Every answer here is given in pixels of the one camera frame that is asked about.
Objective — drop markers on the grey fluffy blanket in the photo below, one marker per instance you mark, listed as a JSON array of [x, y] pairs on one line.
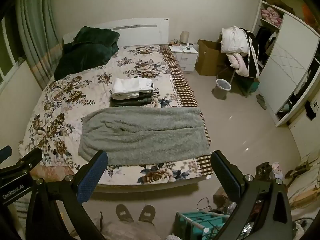
[[147, 135]]

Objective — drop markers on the pair of grey shoes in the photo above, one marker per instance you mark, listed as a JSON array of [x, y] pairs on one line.
[[261, 101]]

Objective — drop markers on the floral bed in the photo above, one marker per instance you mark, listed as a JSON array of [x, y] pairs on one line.
[[75, 97]]

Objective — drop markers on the white folded pants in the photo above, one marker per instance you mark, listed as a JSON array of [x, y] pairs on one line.
[[130, 87]]

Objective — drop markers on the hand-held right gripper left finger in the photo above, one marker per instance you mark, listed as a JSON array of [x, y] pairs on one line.
[[91, 180]]

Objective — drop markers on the dark folded pants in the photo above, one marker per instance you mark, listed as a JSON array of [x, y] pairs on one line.
[[130, 101]]

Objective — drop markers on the pink jacket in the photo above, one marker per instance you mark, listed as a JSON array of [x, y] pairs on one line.
[[240, 65]]

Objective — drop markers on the beige table lamp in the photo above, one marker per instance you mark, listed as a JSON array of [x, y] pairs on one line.
[[185, 37]]

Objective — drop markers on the white wardrobe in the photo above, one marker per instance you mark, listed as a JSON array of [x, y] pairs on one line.
[[285, 62]]

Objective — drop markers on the person's legs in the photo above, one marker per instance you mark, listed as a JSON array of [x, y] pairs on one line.
[[130, 231]]

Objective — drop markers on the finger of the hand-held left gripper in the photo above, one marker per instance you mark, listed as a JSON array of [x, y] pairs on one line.
[[5, 153], [27, 161]]

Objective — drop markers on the brown cardboard box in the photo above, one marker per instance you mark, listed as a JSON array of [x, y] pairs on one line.
[[208, 60]]

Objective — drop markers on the white bed headboard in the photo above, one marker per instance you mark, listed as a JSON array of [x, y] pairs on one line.
[[140, 33]]

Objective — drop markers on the teal rack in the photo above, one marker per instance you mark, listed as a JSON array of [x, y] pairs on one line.
[[197, 223]]

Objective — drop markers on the dark green blanket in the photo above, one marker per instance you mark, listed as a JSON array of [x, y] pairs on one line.
[[85, 55]]

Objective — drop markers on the white nightstand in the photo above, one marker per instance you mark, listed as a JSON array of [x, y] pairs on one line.
[[186, 57]]

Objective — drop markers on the chair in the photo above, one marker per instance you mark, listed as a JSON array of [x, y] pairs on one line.
[[246, 85]]

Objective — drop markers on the green curtain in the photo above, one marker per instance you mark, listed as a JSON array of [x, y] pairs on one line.
[[37, 30]]

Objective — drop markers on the grey trash bin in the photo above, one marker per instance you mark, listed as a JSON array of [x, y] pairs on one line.
[[221, 88]]

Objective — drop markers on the window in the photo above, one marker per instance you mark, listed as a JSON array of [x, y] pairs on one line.
[[8, 52]]

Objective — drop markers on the black jacket with white stripes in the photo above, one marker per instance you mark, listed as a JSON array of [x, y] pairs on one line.
[[253, 55]]

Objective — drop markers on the pink bedding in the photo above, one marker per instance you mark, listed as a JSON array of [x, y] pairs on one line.
[[271, 16]]

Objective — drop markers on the person's slipper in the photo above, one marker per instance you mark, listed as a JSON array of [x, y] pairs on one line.
[[147, 213], [124, 213]]

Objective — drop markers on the person's left slipper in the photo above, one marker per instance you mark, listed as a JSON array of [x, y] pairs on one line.
[[124, 213]]

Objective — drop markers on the bed frame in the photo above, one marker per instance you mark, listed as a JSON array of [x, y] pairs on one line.
[[155, 183]]

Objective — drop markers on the person's right slipper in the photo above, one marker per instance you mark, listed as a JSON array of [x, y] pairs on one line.
[[147, 213]]

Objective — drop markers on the white puffer jacket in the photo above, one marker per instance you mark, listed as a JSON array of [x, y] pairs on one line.
[[233, 40]]

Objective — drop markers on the black hanging bag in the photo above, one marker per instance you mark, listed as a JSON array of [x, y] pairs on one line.
[[310, 110]]

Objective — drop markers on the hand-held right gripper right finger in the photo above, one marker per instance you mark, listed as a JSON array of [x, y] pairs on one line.
[[227, 180]]

